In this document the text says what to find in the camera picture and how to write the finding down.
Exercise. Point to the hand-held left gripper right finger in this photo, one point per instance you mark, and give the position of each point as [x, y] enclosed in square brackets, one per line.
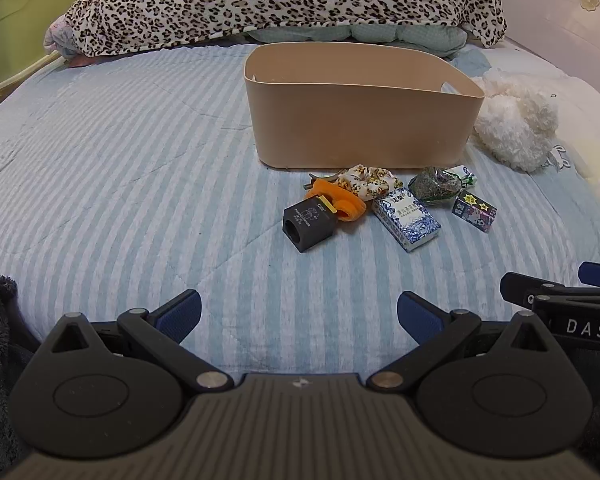
[417, 317]

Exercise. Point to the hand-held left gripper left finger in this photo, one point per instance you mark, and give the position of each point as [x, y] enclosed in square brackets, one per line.
[182, 312]

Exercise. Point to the small dark printed box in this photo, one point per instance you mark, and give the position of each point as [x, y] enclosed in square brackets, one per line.
[475, 210]

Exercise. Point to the blue and white box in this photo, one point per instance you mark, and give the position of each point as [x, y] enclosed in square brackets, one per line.
[405, 217]

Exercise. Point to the green dried herb packet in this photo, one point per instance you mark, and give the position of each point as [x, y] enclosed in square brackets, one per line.
[435, 187]

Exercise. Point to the orange plastic clip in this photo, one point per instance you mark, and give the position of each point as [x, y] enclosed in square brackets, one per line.
[347, 206]

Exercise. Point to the blue striped bed cover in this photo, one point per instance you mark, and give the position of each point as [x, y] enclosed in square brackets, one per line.
[130, 185]

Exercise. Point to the black block with hole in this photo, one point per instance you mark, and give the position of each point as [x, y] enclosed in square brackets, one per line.
[310, 225]

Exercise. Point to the floral fabric scrunchie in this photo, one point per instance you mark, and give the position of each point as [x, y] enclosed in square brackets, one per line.
[370, 181]

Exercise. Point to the dark hair clip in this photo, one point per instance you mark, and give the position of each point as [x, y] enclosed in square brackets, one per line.
[321, 178]

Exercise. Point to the white plush toy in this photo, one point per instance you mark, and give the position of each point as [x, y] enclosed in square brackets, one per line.
[515, 120]

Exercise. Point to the beige plastic basket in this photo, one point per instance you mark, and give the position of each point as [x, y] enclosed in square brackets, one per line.
[355, 125]

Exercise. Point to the pale green quilted blanket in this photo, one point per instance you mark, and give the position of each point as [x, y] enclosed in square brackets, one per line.
[420, 37]

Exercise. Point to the pink padded headboard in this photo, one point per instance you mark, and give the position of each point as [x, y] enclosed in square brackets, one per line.
[545, 5]

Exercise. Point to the pink floral cloth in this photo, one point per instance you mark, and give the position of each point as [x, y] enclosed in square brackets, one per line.
[57, 35]

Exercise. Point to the green wooden cabinet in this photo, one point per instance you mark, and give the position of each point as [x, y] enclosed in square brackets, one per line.
[20, 20]

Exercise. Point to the white bed rail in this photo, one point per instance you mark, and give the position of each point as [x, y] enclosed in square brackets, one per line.
[25, 72]

